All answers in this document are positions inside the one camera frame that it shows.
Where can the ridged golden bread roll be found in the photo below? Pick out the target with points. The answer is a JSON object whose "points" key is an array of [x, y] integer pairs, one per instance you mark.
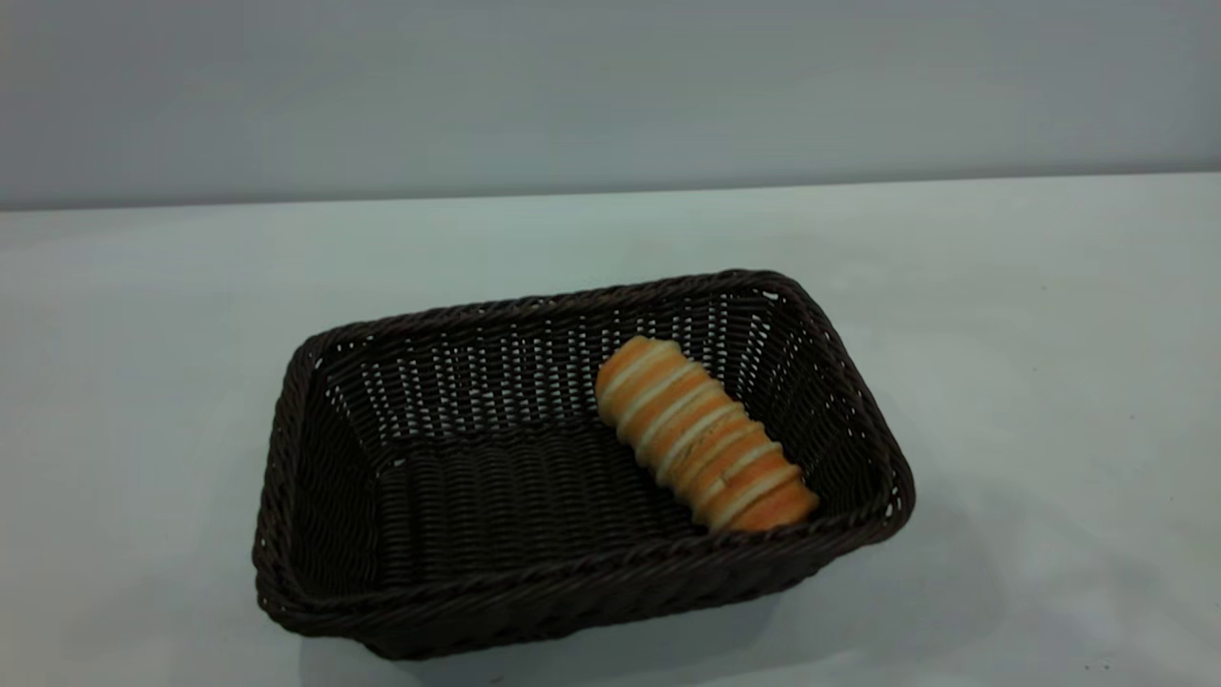
{"points": [[701, 434]]}

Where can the dark brown woven basket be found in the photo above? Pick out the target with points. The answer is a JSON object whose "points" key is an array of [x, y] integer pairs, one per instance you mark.
{"points": [[496, 506]]}

